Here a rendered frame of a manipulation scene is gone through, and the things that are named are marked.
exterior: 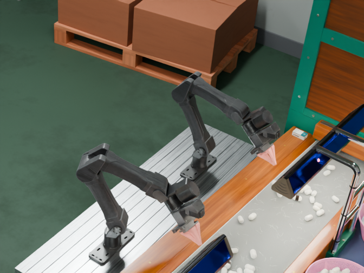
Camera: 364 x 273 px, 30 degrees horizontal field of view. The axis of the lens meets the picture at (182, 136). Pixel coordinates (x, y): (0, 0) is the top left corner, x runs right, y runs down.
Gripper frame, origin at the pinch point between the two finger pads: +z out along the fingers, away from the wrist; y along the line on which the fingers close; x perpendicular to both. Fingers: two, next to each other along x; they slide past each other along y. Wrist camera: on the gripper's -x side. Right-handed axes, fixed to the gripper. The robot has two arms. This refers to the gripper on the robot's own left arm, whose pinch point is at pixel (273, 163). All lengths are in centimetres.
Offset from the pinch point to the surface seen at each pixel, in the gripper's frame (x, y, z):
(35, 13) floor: 251, 139, -165
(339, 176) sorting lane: -3.4, 26.2, 22.0
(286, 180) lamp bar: -32.6, -35.8, 0.1
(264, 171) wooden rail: 10.2, 3.7, 2.2
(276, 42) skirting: 138, 232, -40
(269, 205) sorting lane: 4.9, -10.2, 12.4
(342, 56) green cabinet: -25, 43, -20
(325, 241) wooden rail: -14.7, -16.1, 31.6
